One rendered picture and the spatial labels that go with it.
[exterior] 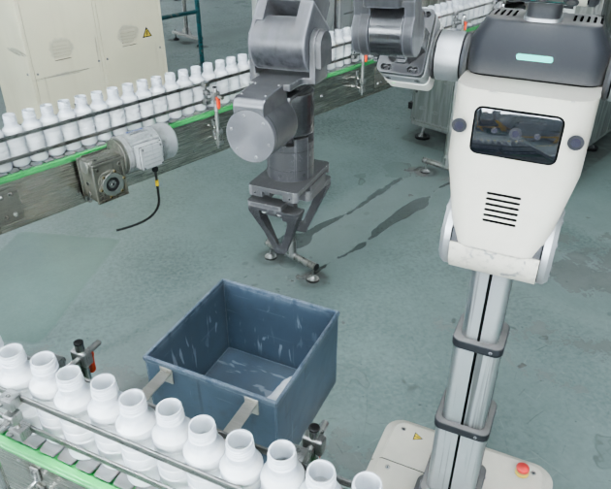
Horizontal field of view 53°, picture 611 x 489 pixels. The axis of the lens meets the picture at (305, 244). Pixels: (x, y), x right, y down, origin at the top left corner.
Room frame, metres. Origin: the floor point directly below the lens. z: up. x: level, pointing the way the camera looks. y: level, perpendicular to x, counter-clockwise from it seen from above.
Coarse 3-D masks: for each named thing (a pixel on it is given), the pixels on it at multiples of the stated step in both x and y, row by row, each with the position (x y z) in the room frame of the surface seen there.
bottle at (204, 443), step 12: (192, 420) 0.59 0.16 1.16; (204, 420) 0.60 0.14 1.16; (192, 432) 0.57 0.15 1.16; (204, 432) 0.61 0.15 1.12; (216, 432) 0.59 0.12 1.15; (192, 444) 0.57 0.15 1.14; (204, 444) 0.56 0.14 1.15; (216, 444) 0.58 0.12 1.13; (192, 456) 0.56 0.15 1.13; (204, 456) 0.56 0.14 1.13; (216, 456) 0.56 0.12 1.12; (204, 468) 0.55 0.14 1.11; (216, 468) 0.56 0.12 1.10; (192, 480) 0.56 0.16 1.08; (204, 480) 0.55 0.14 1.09
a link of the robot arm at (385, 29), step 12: (372, 12) 1.03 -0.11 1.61; (384, 12) 1.02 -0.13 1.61; (396, 12) 1.01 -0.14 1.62; (372, 24) 1.01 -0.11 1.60; (384, 24) 1.01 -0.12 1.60; (396, 24) 1.00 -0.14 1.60; (372, 36) 1.01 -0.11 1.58; (384, 36) 1.00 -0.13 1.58; (396, 36) 0.99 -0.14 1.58; (372, 48) 1.01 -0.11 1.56; (384, 48) 1.01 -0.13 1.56; (396, 48) 1.00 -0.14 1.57; (396, 60) 1.02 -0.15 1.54
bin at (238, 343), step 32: (224, 288) 1.23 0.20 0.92; (256, 288) 1.20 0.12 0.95; (192, 320) 1.11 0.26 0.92; (224, 320) 1.23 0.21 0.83; (256, 320) 1.20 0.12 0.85; (288, 320) 1.16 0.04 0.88; (320, 320) 1.12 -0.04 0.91; (160, 352) 1.00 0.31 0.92; (192, 352) 1.10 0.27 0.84; (224, 352) 1.21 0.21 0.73; (256, 352) 1.20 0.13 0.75; (288, 352) 1.16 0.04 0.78; (320, 352) 1.02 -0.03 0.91; (160, 384) 0.90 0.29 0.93; (192, 384) 0.91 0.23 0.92; (224, 384) 0.88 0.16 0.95; (256, 384) 1.10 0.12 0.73; (288, 384) 0.88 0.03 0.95; (320, 384) 1.02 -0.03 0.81; (192, 416) 0.92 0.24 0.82; (224, 416) 0.88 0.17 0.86; (256, 416) 0.85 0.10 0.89; (288, 416) 0.87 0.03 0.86
